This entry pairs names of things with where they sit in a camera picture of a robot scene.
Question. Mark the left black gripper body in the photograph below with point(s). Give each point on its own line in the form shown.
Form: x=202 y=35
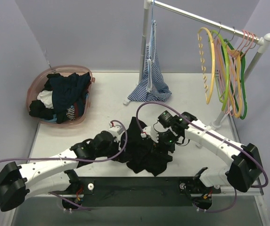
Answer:
x=119 y=146

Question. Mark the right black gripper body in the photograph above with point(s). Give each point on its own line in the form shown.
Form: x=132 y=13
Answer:
x=159 y=143

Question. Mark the black tank top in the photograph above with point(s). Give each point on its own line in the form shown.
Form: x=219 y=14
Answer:
x=142 y=154

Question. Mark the yellow plastic hanger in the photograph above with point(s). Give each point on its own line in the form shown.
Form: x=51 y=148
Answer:
x=207 y=59

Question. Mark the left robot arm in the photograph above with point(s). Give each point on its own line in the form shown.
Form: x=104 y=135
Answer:
x=19 y=182

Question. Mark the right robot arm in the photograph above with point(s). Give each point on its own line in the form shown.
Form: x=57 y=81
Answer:
x=243 y=162

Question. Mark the blue striped tank top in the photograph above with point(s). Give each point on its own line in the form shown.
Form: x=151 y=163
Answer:
x=152 y=87

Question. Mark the lime green hanger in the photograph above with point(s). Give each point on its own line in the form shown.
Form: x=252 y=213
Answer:
x=221 y=52

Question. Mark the dark green hanger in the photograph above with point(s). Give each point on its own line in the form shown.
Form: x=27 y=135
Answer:
x=243 y=89

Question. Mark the light blue hanger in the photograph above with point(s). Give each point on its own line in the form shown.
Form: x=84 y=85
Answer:
x=152 y=14

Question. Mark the pink hanger bundle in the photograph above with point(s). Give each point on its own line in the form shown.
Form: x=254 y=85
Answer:
x=247 y=40

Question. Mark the pile of dark clothes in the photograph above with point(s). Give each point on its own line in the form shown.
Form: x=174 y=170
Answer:
x=62 y=99

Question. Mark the pink laundry basket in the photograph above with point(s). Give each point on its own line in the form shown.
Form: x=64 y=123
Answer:
x=38 y=84

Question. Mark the silver clothes rack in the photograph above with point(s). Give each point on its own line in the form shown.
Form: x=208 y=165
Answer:
x=263 y=42

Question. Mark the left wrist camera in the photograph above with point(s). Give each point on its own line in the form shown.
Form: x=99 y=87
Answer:
x=116 y=131

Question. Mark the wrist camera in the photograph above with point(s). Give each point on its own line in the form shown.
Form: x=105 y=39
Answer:
x=116 y=131
x=150 y=132

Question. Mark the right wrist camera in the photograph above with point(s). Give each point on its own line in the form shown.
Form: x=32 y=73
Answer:
x=150 y=132

